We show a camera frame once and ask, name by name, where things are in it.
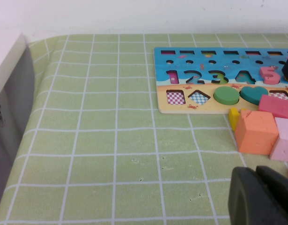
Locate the white grey cabinet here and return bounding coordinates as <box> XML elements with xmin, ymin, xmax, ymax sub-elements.
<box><xmin>0</xmin><ymin>32</ymin><xmax>36</xmax><ymax>211</ymax></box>

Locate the orange cube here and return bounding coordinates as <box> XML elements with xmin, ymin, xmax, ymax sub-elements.
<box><xmin>234</xmin><ymin>109</ymin><xmax>280</xmax><ymax>155</ymax></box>

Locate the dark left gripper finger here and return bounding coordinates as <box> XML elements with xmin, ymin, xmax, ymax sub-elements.
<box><xmin>228</xmin><ymin>165</ymin><xmax>288</xmax><ymax>225</ymax></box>

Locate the light pink cube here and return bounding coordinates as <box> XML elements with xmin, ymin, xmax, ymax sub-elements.
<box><xmin>269</xmin><ymin>117</ymin><xmax>288</xmax><ymax>163</ymax></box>

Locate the blue wooden number puzzle board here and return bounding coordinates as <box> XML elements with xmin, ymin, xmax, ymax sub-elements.
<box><xmin>153</xmin><ymin>46</ymin><xmax>288</xmax><ymax>115</ymax></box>

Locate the green checkered tablecloth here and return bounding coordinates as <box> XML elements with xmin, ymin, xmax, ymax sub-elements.
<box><xmin>0</xmin><ymin>33</ymin><xmax>288</xmax><ymax>225</ymax></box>

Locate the teal heart piece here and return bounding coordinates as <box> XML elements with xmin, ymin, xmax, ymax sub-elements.
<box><xmin>239</xmin><ymin>86</ymin><xmax>269</xmax><ymax>106</ymax></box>

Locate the small yellow wooden piece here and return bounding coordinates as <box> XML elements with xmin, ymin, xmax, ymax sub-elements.
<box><xmin>229</xmin><ymin>107</ymin><xmax>248</xmax><ymax>131</ymax></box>

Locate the magenta cube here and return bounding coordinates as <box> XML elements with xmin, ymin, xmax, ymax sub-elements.
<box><xmin>258</xmin><ymin>94</ymin><xmax>288</xmax><ymax>120</ymax></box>

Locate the green circle piece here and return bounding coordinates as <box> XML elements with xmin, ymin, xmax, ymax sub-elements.
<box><xmin>213</xmin><ymin>86</ymin><xmax>240</xmax><ymax>105</ymax></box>

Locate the pink number five piece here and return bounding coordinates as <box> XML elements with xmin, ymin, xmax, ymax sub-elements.
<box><xmin>259</xmin><ymin>66</ymin><xmax>281</xmax><ymax>85</ymax></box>

